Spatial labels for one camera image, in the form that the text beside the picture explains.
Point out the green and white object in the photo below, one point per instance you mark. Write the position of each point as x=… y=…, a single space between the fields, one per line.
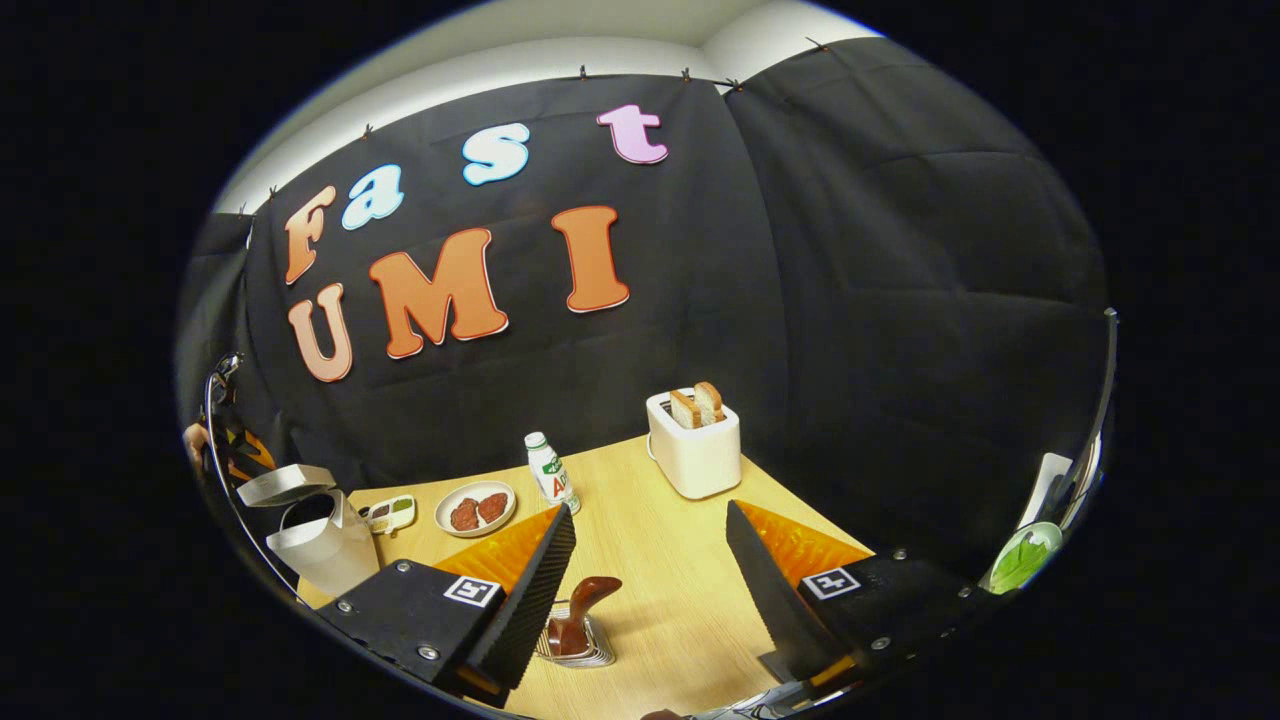
x=1020 y=560

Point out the white rice cooker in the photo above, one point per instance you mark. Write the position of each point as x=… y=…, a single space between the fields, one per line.
x=330 y=560

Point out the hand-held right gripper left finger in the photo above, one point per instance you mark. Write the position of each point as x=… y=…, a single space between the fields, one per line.
x=530 y=610

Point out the white drink bottle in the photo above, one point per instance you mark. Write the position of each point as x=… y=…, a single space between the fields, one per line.
x=552 y=475

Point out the white round plate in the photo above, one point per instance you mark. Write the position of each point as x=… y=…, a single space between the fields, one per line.
x=445 y=525

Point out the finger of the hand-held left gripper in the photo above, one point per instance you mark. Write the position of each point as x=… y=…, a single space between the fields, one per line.
x=250 y=455

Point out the brown wooden spoon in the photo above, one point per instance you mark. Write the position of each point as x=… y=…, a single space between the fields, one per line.
x=585 y=600

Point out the white flat object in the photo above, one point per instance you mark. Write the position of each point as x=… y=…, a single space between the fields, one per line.
x=1047 y=485

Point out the small white sauce dish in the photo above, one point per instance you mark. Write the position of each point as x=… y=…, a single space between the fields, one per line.
x=392 y=514

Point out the red meat piece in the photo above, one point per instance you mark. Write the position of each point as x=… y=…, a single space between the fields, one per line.
x=492 y=507
x=464 y=514

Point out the cream toaster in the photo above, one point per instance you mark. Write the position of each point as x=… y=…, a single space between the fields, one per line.
x=695 y=460

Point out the toast bread slice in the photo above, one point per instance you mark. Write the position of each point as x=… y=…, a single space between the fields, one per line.
x=710 y=402
x=685 y=410

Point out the black backdrop cloth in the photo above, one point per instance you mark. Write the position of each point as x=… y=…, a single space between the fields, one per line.
x=850 y=300

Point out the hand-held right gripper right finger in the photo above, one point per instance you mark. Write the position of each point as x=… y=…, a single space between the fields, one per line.
x=775 y=600

